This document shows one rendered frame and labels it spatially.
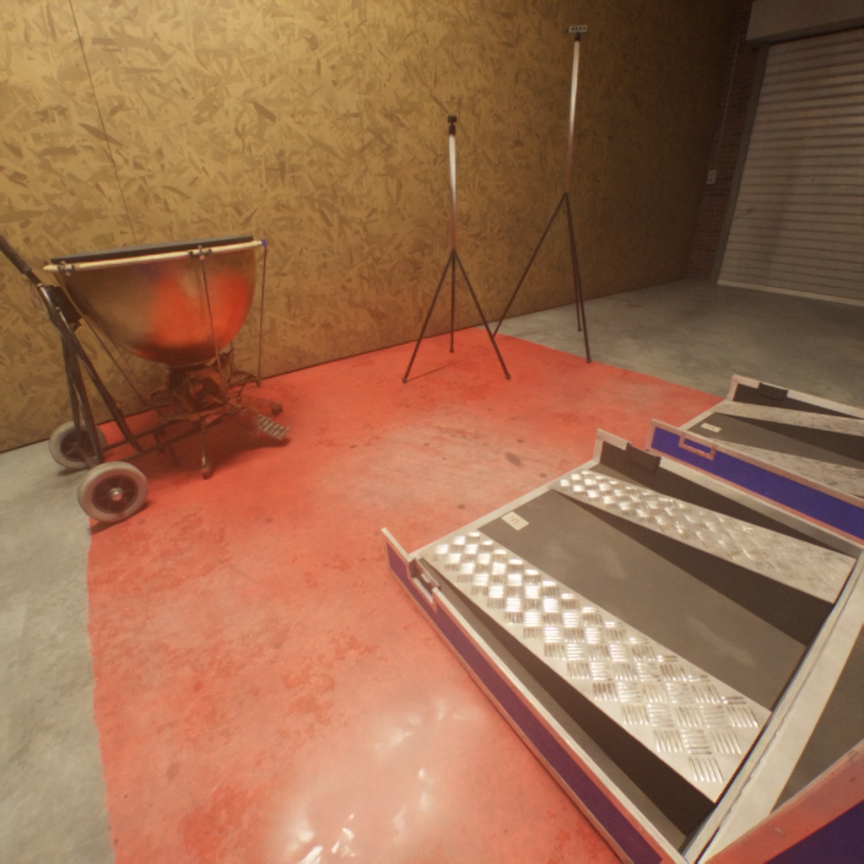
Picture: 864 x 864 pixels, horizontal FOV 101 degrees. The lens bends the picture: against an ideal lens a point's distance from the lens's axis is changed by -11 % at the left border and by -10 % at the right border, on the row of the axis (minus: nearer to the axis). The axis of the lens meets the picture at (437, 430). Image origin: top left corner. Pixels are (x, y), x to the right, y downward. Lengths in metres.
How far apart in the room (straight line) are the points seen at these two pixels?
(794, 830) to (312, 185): 2.65
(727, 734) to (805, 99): 6.24
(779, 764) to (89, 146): 2.74
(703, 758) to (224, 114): 2.69
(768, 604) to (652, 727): 0.49
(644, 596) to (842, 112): 5.85
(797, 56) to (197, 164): 6.00
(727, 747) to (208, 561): 1.23
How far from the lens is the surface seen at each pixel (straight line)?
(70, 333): 1.70
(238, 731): 0.99
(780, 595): 1.15
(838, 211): 6.28
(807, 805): 0.51
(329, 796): 0.90
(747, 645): 1.14
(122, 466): 1.58
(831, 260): 6.29
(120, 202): 2.37
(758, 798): 0.80
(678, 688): 0.86
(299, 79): 2.65
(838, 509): 1.58
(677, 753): 0.79
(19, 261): 1.70
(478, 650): 0.84
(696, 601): 1.17
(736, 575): 1.16
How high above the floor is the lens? 0.84
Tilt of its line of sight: 29 degrees down
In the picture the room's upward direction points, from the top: 2 degrees counter-clockwise
